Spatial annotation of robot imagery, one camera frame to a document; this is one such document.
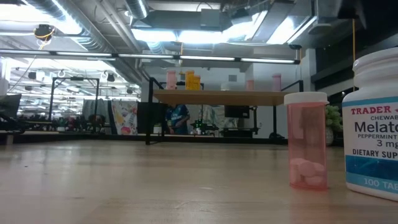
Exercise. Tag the white melatonin supplement bottle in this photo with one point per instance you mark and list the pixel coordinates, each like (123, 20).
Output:
(371, 124)

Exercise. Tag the grey ventilation box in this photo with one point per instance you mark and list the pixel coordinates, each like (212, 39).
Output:
(211, 18)

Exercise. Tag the small black monitor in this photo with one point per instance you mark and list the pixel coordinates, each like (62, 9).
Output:
(237, 111)

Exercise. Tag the black metal rack frame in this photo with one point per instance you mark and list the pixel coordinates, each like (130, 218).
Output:
(74, 78)

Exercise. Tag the black partition panel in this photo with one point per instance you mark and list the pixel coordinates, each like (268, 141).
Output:
(149, 118)

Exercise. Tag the person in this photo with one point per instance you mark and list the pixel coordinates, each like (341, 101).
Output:
(177, 118)

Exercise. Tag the long LED light strip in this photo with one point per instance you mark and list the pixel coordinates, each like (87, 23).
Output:
(205, 58)

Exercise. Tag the pink pill bottle white cap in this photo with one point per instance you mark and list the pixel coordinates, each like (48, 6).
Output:
(276, 82)
(171, 80)
(306, 140)
(250, 85)

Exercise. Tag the green succulent plant in pot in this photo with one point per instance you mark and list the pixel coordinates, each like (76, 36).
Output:
(333, 118)

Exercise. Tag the black aluminium rig frame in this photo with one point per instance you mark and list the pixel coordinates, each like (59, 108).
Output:
(93, 137)

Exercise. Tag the clear pill bottle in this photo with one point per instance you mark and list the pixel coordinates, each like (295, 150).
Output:
(224, 86)

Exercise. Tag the wooden shelf black metal frame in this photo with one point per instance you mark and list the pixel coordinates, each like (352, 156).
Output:
(217, 98)

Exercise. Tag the black tilted monitor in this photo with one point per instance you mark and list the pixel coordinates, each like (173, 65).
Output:
(9, 105)

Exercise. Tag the colourful patterned cloth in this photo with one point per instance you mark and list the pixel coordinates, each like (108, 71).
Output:
(124, 118)

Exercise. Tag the silver round ventilation duct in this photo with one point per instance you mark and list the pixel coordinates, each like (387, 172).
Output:
(136, 7)

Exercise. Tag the grey hanging cloth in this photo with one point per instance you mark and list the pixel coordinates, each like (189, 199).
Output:
(93, 109)

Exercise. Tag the small orange pill bottle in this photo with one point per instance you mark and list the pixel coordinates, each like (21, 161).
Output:
(196, 82)

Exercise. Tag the dark security camera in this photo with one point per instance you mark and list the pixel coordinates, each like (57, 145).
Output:
(294, 46)

